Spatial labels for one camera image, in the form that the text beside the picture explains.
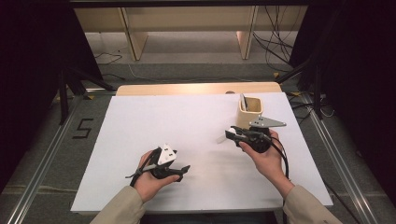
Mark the black tripod stand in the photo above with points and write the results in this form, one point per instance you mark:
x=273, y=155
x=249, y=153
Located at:
x=63, y=96

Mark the black metal stand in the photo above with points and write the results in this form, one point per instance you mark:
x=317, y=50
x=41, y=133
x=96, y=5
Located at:
x=317, y=90

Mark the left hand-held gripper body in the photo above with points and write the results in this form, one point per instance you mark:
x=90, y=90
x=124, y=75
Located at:
x=166, y=154

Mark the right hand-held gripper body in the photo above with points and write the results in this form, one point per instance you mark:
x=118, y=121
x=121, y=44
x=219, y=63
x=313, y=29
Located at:
x=264, y=122

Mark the light wooden table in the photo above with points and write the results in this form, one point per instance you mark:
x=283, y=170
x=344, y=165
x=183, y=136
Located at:
x=186, y=88

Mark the long white pen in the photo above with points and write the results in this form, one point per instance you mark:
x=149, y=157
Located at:
x=244, y=102

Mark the white table board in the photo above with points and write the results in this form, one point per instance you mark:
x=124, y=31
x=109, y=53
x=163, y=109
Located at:
x=162, y=124

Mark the light wooden shelf unit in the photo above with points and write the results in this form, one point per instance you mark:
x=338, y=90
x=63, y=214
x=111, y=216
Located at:
x=186, y=18

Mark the aluminium floor rail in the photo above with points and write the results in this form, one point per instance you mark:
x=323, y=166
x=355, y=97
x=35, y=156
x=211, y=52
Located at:
x=339, y=161
x=40, y=174

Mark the person's right hand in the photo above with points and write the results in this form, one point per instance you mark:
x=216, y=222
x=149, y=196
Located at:
x=271, y=161

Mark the dark curtain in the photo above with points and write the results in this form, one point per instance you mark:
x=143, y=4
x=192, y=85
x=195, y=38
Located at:
x=364, y=77
x=31, y=77

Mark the person's left hand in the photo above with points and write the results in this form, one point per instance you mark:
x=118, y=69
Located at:
x=149, y=186

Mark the beige square cup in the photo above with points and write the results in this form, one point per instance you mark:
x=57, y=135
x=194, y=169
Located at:
x=246, y=119

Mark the short white cylinder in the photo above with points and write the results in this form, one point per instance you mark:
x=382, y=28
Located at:
x=221, y=139

